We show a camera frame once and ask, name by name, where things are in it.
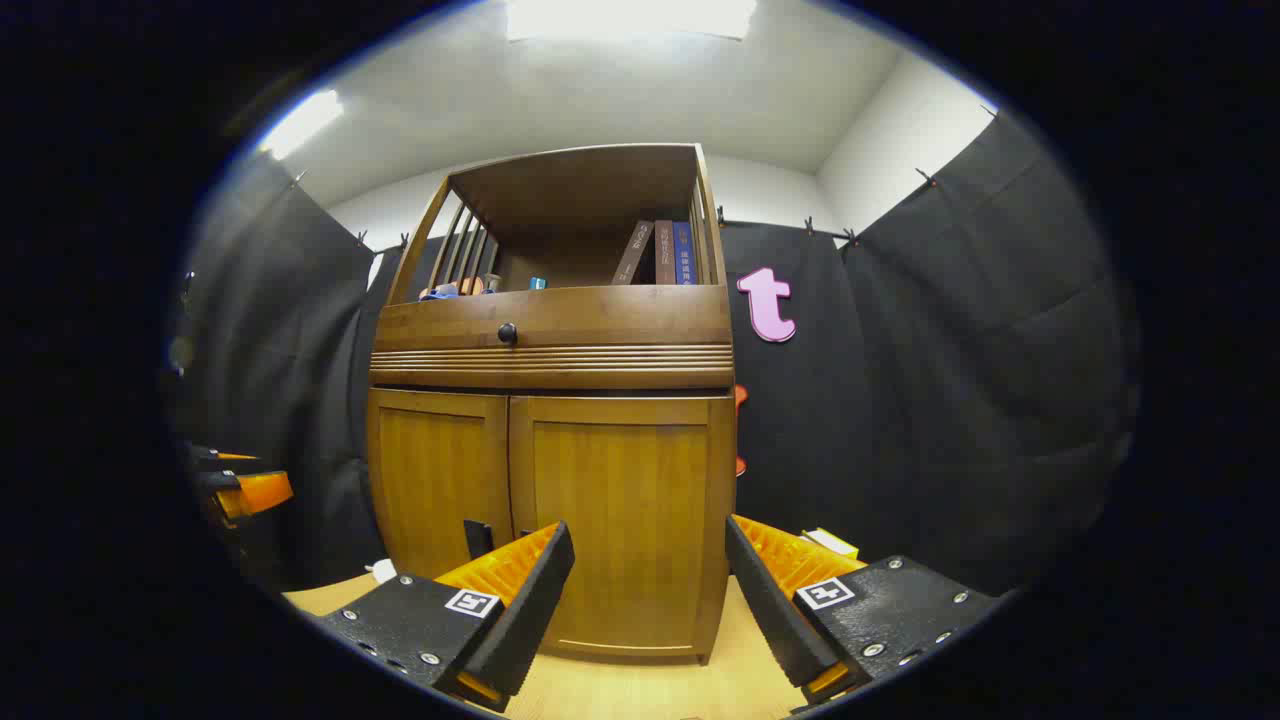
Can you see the maroon book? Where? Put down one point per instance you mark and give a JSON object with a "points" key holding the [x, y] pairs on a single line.
{"points": [[664, 250]]}

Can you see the blue book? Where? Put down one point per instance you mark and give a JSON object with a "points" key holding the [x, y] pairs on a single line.
{"points": [[684, 255]]}

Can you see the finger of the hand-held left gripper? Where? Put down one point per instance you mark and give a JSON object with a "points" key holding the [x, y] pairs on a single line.
{"points": [[262, 493], [235, 457]]}

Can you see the black round drawer knob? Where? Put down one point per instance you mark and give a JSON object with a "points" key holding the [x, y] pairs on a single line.
{"points": [[507, 333]]}

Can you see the small ceiling light panel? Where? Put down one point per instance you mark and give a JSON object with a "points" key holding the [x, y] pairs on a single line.
{"points": [[300, 125]]}

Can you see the large ceiling light panel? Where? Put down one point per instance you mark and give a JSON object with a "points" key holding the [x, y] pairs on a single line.
{"points": [[630, 18]]}

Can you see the black backdrop cloth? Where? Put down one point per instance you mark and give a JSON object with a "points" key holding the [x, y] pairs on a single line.
{"points": [[950, 400]]}

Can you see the wooden double-door shoe cabinet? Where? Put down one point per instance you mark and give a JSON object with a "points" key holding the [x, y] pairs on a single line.
{"points": [[560, 365]]}

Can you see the wooden cabinet drawer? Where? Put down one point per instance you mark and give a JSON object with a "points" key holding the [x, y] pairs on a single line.
{"points": [[620, 315]]}

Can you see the crumpled white object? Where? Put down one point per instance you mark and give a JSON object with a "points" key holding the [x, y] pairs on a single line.
{"points": [[383, 570]]}

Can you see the small orange object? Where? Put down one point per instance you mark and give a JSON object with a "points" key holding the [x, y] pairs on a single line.
{"points": [[470, 287]]}

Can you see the wooden cabinet door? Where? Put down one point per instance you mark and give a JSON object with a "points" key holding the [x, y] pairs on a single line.
{"points": [[440, 480], [640, 490]]}

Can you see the blue and white object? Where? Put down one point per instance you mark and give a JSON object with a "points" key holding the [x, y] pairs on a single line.
{"points": [[440, 292]]}

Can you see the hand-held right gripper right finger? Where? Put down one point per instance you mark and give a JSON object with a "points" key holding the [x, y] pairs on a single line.
{"points": [[775, 620]]}

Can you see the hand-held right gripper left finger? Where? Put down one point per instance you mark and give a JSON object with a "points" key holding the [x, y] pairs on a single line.
{"points": [[520, 620]]}

